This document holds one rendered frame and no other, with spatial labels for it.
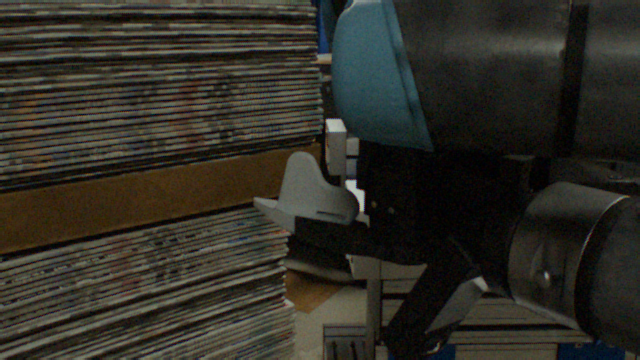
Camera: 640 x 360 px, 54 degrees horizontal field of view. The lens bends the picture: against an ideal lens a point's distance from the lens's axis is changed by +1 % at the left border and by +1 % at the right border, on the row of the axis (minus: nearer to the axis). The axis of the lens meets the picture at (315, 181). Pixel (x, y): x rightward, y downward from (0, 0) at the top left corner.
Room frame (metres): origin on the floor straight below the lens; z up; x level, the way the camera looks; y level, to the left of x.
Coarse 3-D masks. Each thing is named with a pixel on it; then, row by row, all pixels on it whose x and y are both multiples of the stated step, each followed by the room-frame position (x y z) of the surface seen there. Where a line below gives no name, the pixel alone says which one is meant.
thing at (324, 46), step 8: (312, 0) 3.12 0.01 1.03; (320, 0) 3.10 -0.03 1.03; (320, 8) 3.10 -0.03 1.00; (320, 16) 3.10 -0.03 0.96; (312, 24) 3.12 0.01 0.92; (320, 24) 3.10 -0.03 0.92; (320, 32) 3.10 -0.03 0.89; (320, 40) 3.10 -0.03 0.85; (320, 48) 3.10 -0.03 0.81; (328, 48) 3.16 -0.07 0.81
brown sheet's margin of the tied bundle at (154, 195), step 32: (224, 160) 0.52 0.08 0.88; (256, 160) 0.54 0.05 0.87; (320, 160) 0.58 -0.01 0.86; (32, 192) 0.43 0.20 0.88; (64, 192) 0.44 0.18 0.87; (96, 192) 0.46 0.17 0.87; (128, 192) 0.47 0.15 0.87; (160, 192) 0.49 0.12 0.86; (192, 192) 0.50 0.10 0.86; (224, 192) 0.52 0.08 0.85; (256, 192) 0.54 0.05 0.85; (0, 224) 0.42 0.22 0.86; (32, 224) 0.43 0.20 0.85; (64, 224) 0.44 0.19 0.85; (96, 224) 0.45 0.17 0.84; (128, 224) 0.47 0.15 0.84
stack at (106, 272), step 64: (0, 256) 0.43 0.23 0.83; (64, 256) 0.44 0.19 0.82; (128, 256) 0.47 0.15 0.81; (192, 256) 0.51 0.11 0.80; (256, 256) 0.55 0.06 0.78; (0, 320) 0.41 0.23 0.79; (64, 320) 0.44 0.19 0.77; (128, 320) 0.47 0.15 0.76; (192, 320) 0.50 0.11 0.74; (256, 320) 0.54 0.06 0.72
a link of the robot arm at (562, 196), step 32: (544, 192) 0.32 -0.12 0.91; (576, 192) 0.31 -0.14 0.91; (608, 192) 0.31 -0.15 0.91; (512, 224) 0.32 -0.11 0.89; (544, 224) 0.30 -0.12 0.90; (576, 224) 0.29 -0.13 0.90; (512, 256) 0.31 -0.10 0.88; (544, 256) 0.30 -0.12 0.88; (576, 256) 0.28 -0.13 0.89; (512, 288) 0.31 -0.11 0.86; (544, 288) 0.29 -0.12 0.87; (576, 320) 0.28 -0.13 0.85
